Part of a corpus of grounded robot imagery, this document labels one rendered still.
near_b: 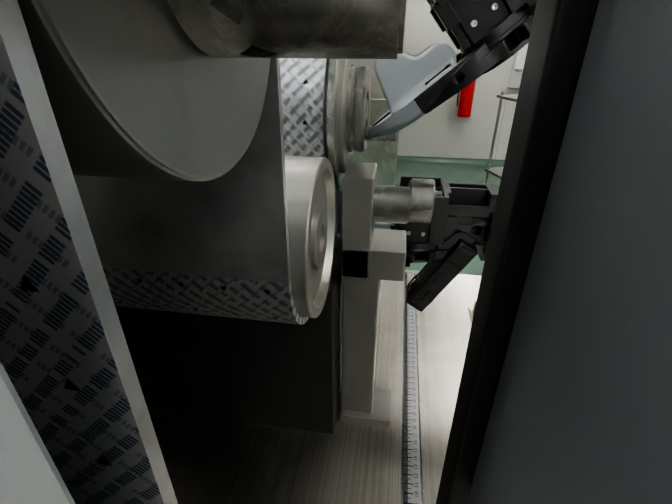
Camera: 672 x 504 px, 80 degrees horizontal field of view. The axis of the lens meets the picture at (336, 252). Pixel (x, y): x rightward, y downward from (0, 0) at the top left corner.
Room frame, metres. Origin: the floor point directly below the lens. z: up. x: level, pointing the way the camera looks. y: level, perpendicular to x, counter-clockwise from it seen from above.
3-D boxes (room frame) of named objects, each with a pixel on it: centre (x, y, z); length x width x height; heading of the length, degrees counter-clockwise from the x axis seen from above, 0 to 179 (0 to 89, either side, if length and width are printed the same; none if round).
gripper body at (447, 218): (0.43, -0.13, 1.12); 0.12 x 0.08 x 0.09; 81
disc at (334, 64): (0.39, -0.01, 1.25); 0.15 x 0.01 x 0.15; 171
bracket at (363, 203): (0.35, -0.04, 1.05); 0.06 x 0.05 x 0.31; 81
